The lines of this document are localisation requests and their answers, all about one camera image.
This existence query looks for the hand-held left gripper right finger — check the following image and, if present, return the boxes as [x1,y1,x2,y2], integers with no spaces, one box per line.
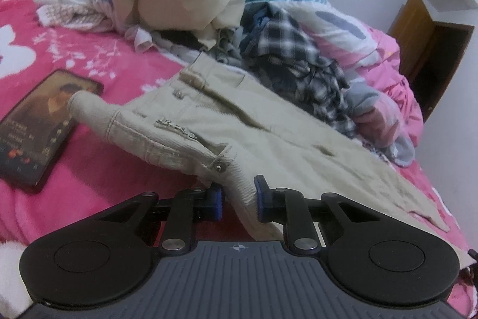
[254,175,378,255]

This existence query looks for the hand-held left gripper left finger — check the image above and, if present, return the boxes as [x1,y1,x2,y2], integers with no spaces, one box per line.
[99,184,225,255]

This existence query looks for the beige pants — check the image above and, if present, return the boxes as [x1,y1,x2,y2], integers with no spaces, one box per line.
[68,52,473,267]

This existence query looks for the pink floral bed sheet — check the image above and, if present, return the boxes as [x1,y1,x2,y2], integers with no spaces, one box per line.
[0,0,478,316]

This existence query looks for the black and white plaid shirt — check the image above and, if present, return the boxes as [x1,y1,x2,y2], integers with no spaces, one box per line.
[239,1,357,138]

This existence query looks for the pink and grey quilt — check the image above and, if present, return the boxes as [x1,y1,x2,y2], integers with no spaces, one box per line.
[276,0,424,170]

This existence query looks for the black smartphone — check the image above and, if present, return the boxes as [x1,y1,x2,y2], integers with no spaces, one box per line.
[0,69,104,193]

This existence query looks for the white knit sweater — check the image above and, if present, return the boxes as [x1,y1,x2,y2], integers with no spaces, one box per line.
[33,0,124,33]

